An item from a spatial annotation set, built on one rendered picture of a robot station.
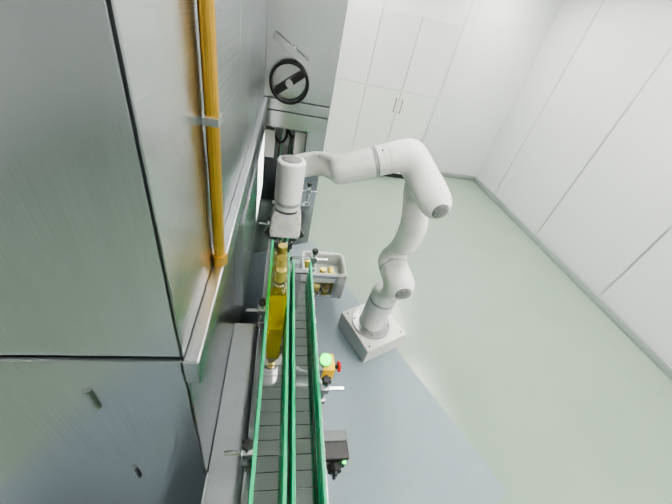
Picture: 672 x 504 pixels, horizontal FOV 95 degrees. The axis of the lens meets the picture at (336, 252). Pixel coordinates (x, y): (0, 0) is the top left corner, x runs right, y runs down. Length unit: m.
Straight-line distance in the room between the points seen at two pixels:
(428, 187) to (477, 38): 4.84
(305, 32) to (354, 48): 2.86
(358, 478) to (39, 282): 1.14
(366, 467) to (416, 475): 0.19
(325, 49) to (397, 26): 2.97
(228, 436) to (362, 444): 0.56
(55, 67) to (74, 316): 0.29
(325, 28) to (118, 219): 1.66
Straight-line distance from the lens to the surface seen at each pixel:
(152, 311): 0.46
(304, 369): 1.12
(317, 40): 1.91
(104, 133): 0.33
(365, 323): 1.50
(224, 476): 1.00
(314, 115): 1.97
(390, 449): 1.42
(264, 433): 1.03
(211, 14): 0.50
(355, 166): 0.91
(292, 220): 1.00
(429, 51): 4.99
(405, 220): 1.11
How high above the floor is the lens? 2.01
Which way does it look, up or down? 37 degrees down
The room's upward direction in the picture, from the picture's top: 14 degrees clockwise
